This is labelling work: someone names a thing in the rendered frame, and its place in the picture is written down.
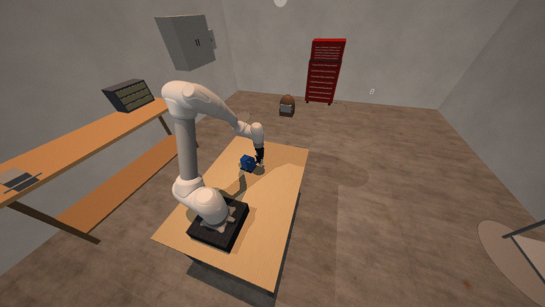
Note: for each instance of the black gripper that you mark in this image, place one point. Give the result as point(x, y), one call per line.
point(259, 155)

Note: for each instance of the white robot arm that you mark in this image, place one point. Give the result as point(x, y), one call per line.
point(208, 203)

